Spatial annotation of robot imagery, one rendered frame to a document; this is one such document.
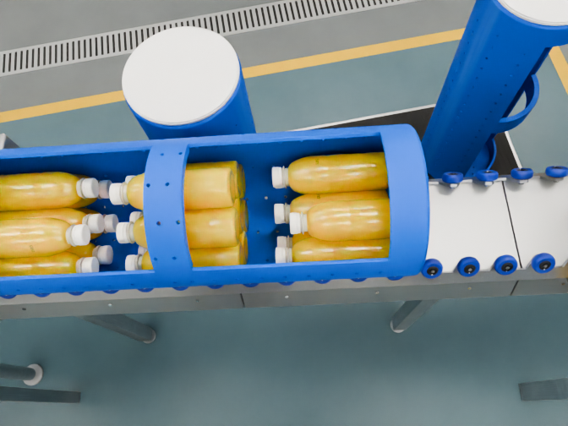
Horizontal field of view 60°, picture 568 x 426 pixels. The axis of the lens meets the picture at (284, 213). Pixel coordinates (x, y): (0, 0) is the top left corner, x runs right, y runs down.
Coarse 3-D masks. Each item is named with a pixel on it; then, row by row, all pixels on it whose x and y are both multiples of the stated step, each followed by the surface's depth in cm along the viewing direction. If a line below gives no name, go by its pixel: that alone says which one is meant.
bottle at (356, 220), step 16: (320, 208) 87; (336, 208) 86; (352, 208) 86; (368, 208) 86; (384, 208) 86; (304, 224) 88; (320, 224) 86; (336, 224) 86; (352, 224) 85; (368, 224) 85; (384, 224) 85; (336, 240) 88; (352, 240) 88
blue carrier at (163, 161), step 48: (96, 144) 92; (144, 144) 89; (192, 144) 88; (240, 144) 88; (288, 144) 99; (336, 144) 100; (384, 144) 83; (144, 192) 82; (288, 192) 108; (96, 240) 109; (0, 288) 89; (48, 288) 90; (96, 288) 91; (144, 288) 93
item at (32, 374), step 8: (0, 368) 169; (8, 368) 174; (16, 368) 179; (24, 368) 184; (32, 368) 193; (40, 368) 193; (0, 376) 171; (8, 376) 175; (16, 376) 179; (24, 376) 183; (32, 376) 189; (40, 376) 192; (32, 384) 191
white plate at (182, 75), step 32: (160, 32) 120; (192, 32) 119; (128, 64) 117; (160, 64) 116; (192, 64) 115; (224, 64) 115; (128, 96) 113; (160, 96) 113; (192, 96) 112; (224, 96) 111
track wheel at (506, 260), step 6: (498, 258) 100; (504, 258) 99; (510, 258) 99; (498, 264) 100; (504, 264) 100; (510, 264) 100; (516, 264) 100; (498, 270) 100; (504, 270) 100; (510, 270) 100
